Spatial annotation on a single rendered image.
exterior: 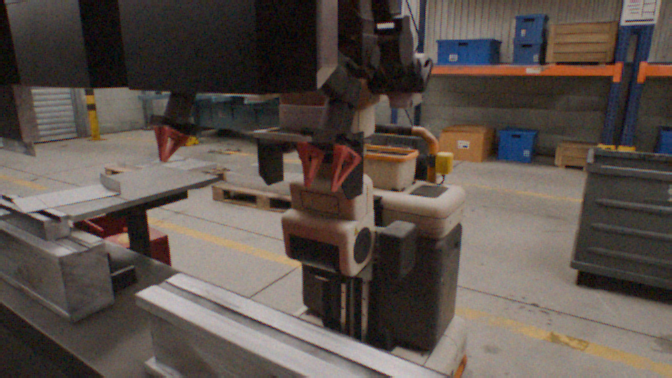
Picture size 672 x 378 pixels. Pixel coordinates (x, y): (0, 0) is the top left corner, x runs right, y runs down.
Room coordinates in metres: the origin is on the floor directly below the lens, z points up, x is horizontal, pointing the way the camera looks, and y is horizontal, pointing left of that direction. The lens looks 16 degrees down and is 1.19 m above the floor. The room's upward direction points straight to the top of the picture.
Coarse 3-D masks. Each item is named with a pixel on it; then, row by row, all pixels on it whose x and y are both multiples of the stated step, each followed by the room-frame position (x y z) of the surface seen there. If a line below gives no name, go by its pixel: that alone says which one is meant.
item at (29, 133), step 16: (0, 96) 0.56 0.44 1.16; (16, 96) 0.54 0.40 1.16; (0, 112) 0.57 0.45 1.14; (16, 112) 0.54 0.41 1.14; (32, 112) 0.55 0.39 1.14; (0, 128) 0.57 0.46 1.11; (16, 128) 0.55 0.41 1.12; (32, 128) 0.55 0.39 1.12; (16, 144) 0.57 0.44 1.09; (32, 144) 0.55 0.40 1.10
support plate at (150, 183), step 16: (112, 176) 0.76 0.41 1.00; (128, 176) 0.76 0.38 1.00; (144, 176) 0.76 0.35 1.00; (160, 176) 0.76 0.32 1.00; (176, 176) 0.76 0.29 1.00; (192, 176) 0.76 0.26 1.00; (208, 176) 0.76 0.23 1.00; (32, 192) 0.65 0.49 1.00; (48, 192) 0.65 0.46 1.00; (128, 192) 0.65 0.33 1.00; (144, 192) 0.65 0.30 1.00; (160, 192) 0.65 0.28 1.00; (176, 192) 0.68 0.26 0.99; (64, 208) 0.57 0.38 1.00; (80, 208) 0.57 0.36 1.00; (96, 208) 0.57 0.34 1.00; (112, 208) 0.58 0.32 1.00
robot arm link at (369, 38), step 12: (348, 0) 0.78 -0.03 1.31; (360, 0) 0.78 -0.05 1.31; (348, 12) 0.78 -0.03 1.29; (360, 12) 0.78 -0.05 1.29; (372, 12) 0.81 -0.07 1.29; (348, 24) 0.78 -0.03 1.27; (360, 24) 0.77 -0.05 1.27; (372, 24) 0.80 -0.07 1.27; (348, 36) 0.83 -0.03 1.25; (360, 36) 0.77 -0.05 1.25; (372, 36) 0.80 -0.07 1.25; (348, 48) 0.78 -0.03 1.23; (360, 48) 0.77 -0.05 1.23; (360, 60) 0.77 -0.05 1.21
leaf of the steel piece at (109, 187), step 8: (104, 176) 0.68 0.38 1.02; (104, 184) 0.69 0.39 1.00; (112, 184) 0.66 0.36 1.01; (56, 192) 0.64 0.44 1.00; (64, 192) 0.64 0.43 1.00; (72, 192) 0.64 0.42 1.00; (80, 192) 0.64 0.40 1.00; (88, 192) 0.64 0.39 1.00; (96, 192) 0.64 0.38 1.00; (104, 192) 0.64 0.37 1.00; (112, 192) 0.64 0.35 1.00; (120, 192) 0.64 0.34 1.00; (40, 200) 0.61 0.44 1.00; (48, 200) 0.60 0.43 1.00; (56, 200) 0.60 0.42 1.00; (64, 200) 0.60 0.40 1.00; (72, 200) 0.60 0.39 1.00; (80, 200) 0.60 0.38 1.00; (88, 200) 0.60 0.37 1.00
